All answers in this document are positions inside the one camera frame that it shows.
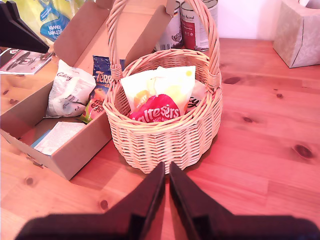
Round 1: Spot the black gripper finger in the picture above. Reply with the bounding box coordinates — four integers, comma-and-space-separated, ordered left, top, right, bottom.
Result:
0, 1, 50, 54
104, 161, 166, 240
169, 161, 235, 240
6, 0, 50, 49

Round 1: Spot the white Galaxy egg bag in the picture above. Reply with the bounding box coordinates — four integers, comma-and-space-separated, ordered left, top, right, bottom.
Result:
183, 79, 208, 115
44, 59, 97, 119

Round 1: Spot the blue Terry's Orange egg bag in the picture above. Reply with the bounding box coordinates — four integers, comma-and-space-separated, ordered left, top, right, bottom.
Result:
79, 55, 126, 125

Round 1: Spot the brown cardboard box with lid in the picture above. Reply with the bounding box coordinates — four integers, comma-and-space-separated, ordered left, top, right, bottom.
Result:
0, 0, 177, 181

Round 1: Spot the grey tissue box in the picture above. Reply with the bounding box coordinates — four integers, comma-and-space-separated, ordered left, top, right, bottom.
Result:
272, 0, 320, 69

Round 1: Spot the printed magazine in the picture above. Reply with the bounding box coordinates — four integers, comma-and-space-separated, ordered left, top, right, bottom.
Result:
0, 47, 54, 76

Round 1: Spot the yellow blue kitchen towel pack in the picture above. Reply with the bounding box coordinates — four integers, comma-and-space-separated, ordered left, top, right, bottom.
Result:
21, 0, 96, 47

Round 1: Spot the red Maltesers egg bag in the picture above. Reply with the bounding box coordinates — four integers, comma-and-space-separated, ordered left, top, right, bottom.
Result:
128, 93, 182, 124

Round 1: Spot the white and blue paper leaflet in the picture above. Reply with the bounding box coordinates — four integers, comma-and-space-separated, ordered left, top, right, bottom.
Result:
30, 121, 87, 157

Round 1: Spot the yellow and white egg bag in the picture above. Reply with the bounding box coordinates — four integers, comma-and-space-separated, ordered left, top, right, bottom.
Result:
120, 65, 197, 116

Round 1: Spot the red label tin can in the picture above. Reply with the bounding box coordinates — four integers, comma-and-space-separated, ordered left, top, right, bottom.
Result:
180, 0, 219, 52

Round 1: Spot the woven wicker basket with handle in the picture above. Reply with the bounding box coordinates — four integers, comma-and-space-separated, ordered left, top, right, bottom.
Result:
102, 0, 224, 175

